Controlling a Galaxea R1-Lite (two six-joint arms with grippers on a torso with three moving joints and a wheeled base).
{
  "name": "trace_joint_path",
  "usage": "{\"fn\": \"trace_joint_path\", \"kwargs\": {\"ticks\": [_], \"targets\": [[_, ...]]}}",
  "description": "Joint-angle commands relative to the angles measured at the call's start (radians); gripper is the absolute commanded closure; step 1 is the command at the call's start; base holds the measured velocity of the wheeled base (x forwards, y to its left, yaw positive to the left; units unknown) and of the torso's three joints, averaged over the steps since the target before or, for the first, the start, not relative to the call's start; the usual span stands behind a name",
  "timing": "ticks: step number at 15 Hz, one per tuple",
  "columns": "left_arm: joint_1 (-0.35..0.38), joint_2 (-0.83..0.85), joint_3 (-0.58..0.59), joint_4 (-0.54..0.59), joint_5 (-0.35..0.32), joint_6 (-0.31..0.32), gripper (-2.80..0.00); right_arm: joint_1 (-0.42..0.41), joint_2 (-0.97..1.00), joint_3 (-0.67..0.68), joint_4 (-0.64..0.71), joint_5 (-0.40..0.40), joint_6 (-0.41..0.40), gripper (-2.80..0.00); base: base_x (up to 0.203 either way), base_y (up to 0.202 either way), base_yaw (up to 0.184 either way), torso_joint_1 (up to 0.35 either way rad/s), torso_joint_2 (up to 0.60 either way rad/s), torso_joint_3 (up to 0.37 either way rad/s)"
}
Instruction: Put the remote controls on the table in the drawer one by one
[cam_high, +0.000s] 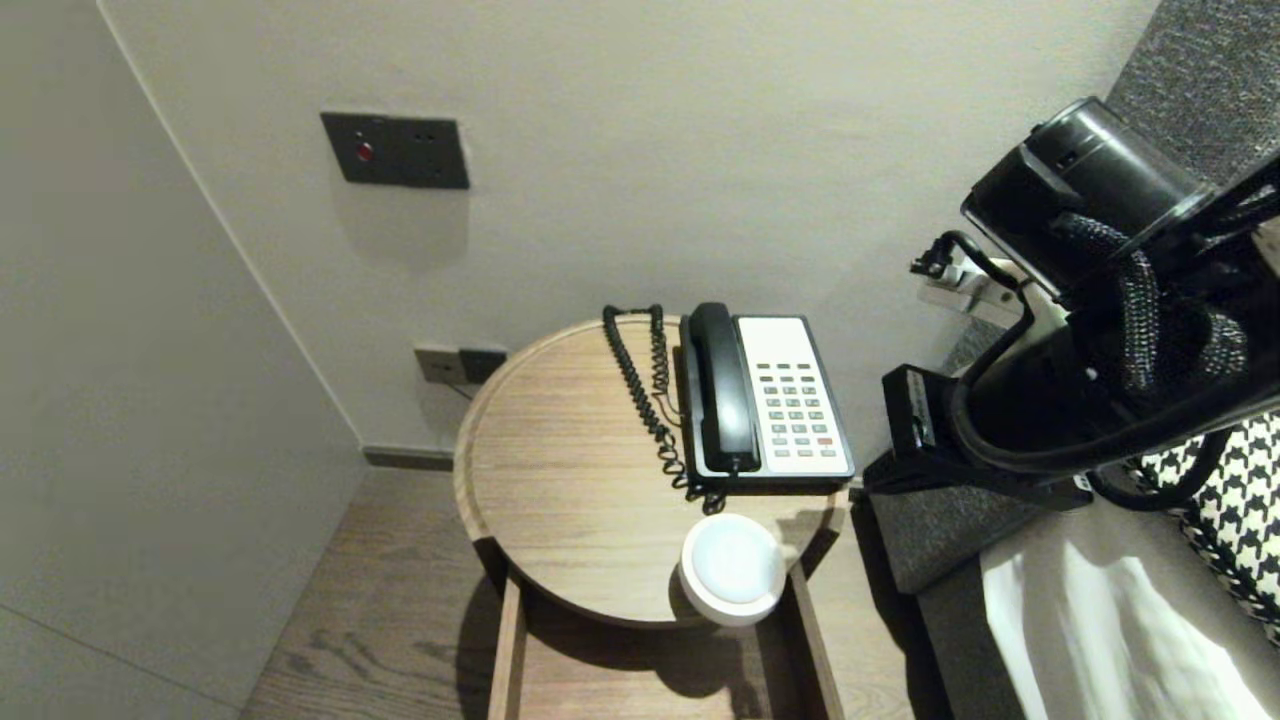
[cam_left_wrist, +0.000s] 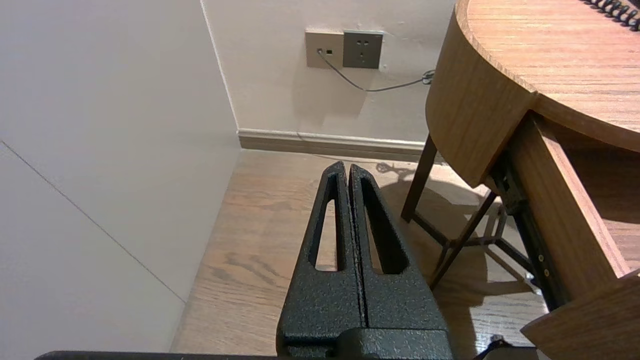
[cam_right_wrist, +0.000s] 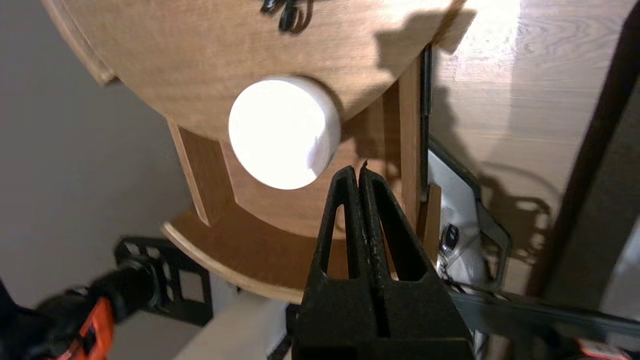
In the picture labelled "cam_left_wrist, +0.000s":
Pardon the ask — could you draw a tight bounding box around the grey wall baseboard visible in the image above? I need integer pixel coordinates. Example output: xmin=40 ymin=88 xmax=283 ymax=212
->
xmin=237 ymin=128 xmax=427 ymax=164

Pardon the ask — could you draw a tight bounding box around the wall power socket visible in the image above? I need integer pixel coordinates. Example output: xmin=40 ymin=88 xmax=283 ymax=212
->
xmin=305 ymin=28 xmax=345 ymax=70

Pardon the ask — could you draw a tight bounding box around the black coiled telephone cord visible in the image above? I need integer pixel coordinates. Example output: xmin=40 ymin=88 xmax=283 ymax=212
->
xmin=582 ymin=0 xmax=640 ymax=32

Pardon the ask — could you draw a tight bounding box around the round wooden bedside table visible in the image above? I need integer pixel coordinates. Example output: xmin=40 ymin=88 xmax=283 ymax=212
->
xmin=400 ymin=0 xmax=640 ymax=292

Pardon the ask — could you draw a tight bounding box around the curved wooden table drawer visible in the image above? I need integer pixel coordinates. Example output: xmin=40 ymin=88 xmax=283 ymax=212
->
xmin=492 ymin=111 xmax=640 ymax=360

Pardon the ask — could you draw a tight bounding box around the thin grey telephone cable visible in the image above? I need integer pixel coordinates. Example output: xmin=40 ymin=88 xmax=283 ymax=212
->
xmin=317 ymin=49 xmax=436 ymax=94

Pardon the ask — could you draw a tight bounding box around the dark grey power socket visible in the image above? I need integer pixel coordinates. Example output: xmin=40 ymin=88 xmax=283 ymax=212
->
xmin=343 ymin=30 xmax=385 ymax=70

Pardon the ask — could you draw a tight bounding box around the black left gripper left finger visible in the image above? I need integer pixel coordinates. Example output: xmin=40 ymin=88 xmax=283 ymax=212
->
xmin=276 ymin=161 xmax=366 ymax=353

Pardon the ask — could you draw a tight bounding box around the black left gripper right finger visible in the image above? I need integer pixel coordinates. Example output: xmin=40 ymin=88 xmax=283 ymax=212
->
xmin=349 ymin=164 xmax=448 ymax=331

